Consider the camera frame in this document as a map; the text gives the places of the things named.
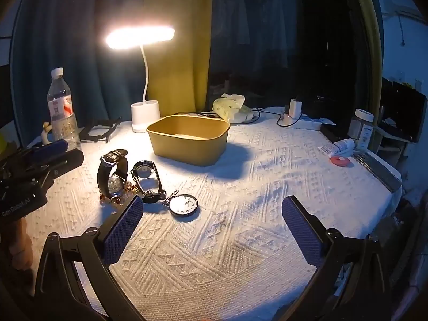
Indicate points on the yellow curtain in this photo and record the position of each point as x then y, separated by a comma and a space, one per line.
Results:
371, 40
180, 6

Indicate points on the silver pocket watch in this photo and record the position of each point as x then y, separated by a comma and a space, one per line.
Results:
183, 204

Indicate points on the black dial wrist watch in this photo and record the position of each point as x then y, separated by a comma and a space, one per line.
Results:
143, 170

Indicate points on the clear plastic water bottle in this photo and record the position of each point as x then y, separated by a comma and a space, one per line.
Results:
62, 107

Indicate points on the red round disc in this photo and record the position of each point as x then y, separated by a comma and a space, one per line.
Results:
339, 161

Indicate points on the black box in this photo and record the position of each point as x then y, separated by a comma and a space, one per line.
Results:
334, 133

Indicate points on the clear jar white lid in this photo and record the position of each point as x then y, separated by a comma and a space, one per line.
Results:
361, 130

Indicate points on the white tube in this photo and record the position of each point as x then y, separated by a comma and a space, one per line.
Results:
341, 146

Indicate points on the white desk lamp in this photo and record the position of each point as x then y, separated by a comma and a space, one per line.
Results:
145, 113

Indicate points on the green printed tissue pack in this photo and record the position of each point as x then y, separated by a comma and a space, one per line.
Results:
230, 107

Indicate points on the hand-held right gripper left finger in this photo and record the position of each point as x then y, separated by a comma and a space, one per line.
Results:
122, 230

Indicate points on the black monitor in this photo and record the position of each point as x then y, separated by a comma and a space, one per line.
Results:
404, 110

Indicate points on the dark blue curtain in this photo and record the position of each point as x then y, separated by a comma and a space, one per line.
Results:
73, 40

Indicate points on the white power strip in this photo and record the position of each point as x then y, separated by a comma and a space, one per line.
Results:
311, 123

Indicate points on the white textured tablecloth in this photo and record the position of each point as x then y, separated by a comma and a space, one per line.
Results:
217, 257

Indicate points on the small white figurine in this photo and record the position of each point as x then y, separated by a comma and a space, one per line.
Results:
46, 133

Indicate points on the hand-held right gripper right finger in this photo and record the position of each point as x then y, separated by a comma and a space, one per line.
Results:
301, 230

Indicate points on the yellow plastic container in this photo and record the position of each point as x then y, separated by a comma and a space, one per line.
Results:
190, 150

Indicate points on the person's left hand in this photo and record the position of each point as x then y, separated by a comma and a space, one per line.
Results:
20, 240

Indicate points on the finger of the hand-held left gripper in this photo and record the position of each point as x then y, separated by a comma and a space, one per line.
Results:
65, 164
50, 147

